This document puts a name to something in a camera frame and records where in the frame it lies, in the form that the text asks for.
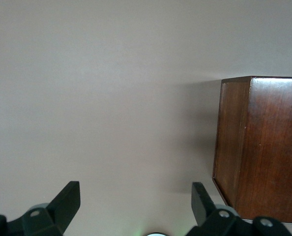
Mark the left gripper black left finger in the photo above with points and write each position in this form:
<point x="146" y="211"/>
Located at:
<point x="65" y="206"/>

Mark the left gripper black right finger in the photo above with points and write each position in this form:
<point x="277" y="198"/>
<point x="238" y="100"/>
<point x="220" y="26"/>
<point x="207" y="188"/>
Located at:
<point x="202" y="206"/>

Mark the dark wooden cabinet box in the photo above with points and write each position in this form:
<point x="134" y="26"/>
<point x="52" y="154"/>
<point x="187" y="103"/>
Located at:
<point x="271" y="147"/>

